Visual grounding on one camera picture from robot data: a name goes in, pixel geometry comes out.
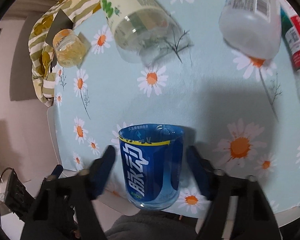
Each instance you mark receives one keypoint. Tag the grey fleece trouser legs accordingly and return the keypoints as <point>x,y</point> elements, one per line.
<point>153,225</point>

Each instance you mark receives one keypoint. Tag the daisy print light-blue tablecloth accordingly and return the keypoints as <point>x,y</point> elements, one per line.
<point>242,114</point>

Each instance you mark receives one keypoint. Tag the blue cut bottle cup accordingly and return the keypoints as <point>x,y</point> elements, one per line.
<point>152,156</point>

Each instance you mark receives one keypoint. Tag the green striped floral quilt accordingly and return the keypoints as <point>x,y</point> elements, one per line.
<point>43,37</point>

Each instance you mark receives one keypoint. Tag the dark grey laptop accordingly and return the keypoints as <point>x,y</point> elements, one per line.
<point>61,22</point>

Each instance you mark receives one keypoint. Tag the cream green-dot cut bottle cup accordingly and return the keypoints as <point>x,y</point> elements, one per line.
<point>141,29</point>

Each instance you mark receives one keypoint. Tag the yellow orange cut bottle cup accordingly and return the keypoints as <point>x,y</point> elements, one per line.
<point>69,49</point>

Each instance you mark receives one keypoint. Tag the white folding table frame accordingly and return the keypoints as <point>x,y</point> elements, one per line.
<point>108,200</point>

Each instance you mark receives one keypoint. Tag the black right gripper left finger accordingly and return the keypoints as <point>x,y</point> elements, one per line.
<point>64,205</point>

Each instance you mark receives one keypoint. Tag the red label clear bottle cup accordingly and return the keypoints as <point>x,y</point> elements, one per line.
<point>290,25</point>

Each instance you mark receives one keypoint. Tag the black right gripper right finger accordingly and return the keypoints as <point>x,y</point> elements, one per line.
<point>253,216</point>

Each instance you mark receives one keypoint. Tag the white blue-label cut bottle cup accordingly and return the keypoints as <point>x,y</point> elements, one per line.
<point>252,27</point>

